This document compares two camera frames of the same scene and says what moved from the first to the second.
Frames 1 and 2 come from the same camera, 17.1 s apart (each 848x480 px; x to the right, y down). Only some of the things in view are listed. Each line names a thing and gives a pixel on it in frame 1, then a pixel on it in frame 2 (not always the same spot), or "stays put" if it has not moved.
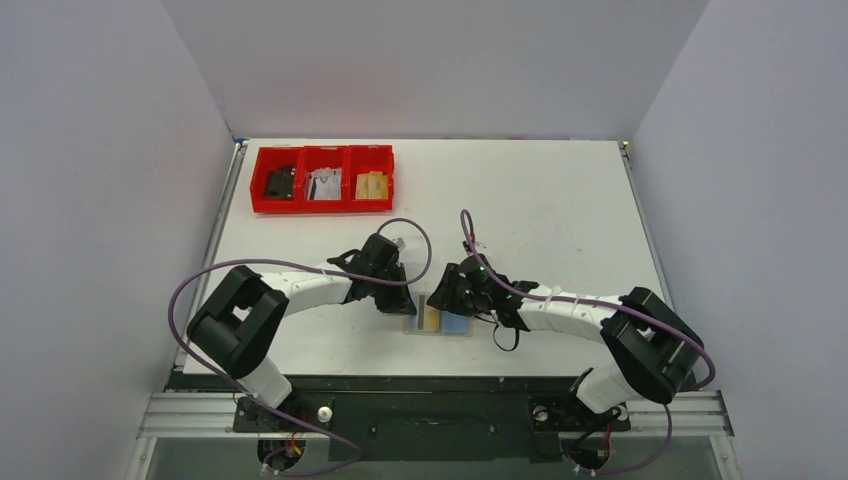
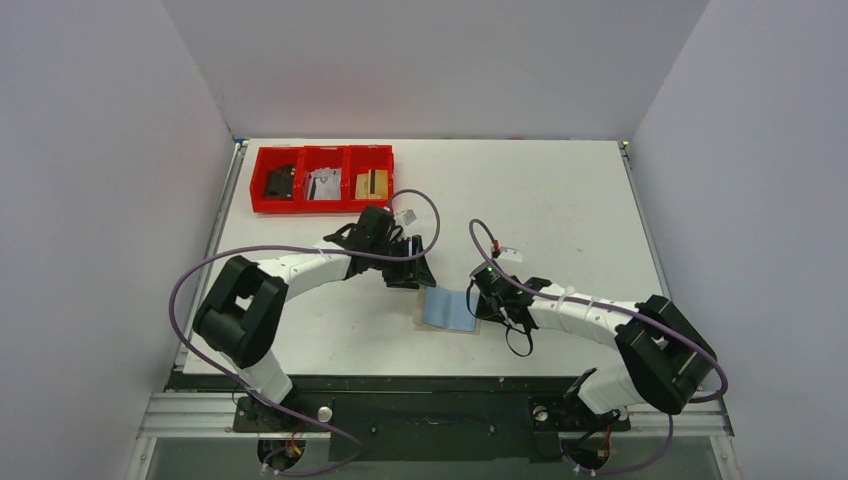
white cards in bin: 324,183 stays put
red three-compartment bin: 351,159 stays put
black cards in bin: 279,183 stays put
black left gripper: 392,291 to 407,263
